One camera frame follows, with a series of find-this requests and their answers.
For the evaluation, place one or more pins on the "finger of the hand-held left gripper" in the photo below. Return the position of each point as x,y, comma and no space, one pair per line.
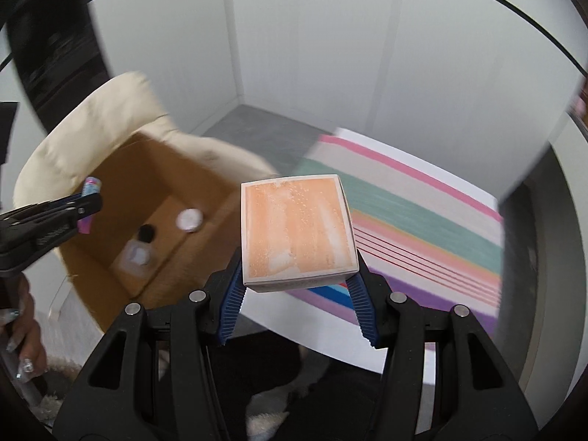
55,211

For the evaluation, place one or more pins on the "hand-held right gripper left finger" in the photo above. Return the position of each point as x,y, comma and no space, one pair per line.
229,308

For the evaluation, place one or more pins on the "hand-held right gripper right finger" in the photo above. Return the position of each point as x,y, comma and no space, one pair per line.
363,312

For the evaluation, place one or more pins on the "purple tube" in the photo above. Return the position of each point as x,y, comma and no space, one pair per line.
85,226

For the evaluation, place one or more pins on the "white square pouch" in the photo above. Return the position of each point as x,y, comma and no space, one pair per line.
137,257

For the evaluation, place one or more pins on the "black round disc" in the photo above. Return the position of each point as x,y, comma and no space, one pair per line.
147,233

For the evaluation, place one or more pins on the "white round jar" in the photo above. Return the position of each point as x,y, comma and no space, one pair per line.
189,219

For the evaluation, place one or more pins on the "orange square box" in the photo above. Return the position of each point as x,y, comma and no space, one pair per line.
298,229

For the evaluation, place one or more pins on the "brown cardboard box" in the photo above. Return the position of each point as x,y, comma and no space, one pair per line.
151,170

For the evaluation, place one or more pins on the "person's left hand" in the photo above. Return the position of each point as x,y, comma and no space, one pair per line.
25,326

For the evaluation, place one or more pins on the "cream padded chair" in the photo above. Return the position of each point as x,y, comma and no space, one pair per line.
92,124

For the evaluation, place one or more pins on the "striped table cloth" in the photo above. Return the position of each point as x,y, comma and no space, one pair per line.
413,220

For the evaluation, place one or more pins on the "black glass cabinet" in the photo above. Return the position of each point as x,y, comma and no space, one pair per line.
55,32

